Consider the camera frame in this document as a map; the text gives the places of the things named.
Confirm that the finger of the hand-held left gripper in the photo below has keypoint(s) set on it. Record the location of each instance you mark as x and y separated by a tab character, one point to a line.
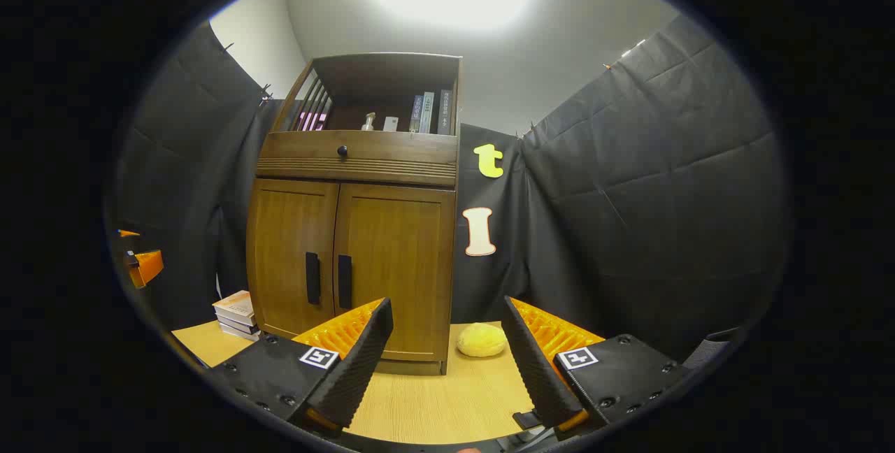
148	265
129	233

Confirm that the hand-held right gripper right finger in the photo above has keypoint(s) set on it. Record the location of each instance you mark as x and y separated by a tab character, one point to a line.
535	362

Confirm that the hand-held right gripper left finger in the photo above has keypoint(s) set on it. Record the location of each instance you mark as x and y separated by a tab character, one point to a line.
363	358

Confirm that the wooden shoe cabinet door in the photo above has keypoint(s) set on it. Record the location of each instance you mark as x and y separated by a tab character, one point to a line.
402	264
287	250

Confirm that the wooden double-door shoe cabinet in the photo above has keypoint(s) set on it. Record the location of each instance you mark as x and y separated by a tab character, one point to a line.
391	75

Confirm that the yellow round plush toy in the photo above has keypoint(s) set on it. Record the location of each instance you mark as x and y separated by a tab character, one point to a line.
481	340

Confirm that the white flat book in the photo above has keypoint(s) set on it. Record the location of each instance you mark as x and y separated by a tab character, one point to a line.
239	333
234	305
236	324

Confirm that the small pump bottle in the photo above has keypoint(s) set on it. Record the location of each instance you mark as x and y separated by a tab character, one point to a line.
368	122

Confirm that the small white box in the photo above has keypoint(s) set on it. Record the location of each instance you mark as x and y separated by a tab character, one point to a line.
390	124

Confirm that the pale grey upright book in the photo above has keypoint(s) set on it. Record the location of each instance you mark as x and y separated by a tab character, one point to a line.
427	114

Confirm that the dark grey upright book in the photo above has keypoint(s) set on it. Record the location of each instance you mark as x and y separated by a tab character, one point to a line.
445	112

